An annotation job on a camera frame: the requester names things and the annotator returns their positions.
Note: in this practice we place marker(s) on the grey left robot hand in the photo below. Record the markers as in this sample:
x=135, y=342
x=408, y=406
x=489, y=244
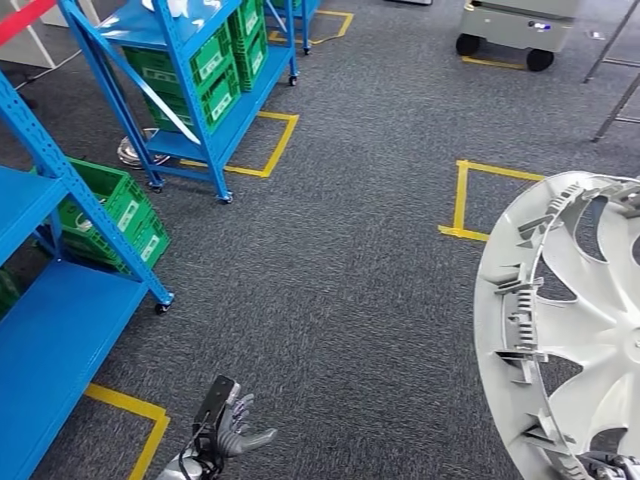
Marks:
x=237, y=437

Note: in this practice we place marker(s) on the silver plastic wheel hubcap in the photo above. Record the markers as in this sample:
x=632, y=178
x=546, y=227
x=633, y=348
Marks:
x=590, y=331

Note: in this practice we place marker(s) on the yellow floor tape strip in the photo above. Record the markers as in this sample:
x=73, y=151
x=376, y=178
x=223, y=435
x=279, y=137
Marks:
x=492, y=63

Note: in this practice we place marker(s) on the white desk side panel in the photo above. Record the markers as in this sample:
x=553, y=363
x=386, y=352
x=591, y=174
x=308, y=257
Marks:
x=30, y=56

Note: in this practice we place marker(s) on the chrome stanchion with round base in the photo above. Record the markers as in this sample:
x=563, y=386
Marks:
x=135, y=152

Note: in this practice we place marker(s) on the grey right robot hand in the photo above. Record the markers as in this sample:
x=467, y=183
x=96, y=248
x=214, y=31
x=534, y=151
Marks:
x=615, y=467

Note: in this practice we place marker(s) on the grey wheeled mobile robot base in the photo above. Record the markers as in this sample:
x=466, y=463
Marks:
x=510, y=30

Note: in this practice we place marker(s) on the blue metal shelf rack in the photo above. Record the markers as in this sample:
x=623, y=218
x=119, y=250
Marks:
x=50, y=331
x=305, y=20
x=250, y=106

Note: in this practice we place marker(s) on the green plastic crate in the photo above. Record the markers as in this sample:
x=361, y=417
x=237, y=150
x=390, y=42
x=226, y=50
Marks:
x=220, y=102
x=250, y=20
x=110, y=192
x=255, y=63
x=210, y=63
x=7, y=291

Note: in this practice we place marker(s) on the yellow floor tape outline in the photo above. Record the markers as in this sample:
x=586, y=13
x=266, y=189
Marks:
x=460, y=199
x=346, y=24
x=281, y=142

